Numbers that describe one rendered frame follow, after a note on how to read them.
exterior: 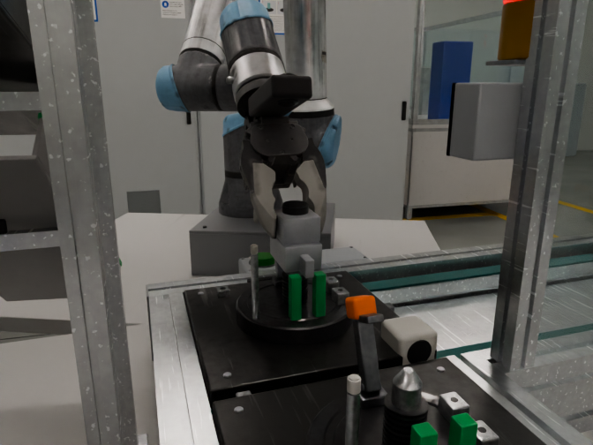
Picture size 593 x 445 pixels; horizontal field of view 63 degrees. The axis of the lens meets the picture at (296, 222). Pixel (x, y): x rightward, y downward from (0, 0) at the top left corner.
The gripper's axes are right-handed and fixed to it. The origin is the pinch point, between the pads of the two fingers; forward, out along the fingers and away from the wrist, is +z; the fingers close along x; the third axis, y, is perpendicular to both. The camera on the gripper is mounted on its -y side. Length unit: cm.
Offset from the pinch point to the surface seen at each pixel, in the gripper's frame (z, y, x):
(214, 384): 15.9, 0.0, 11.4
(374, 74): -209, 198, -154
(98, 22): -240, 188, 33
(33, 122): -11.8, -4.0, 26.2
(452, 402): 22.1, -12.1, -4.8
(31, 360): 3.8, 29.9, 33.3
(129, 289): -11, 47, 20
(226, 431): 20.3, -5.0, 11.6
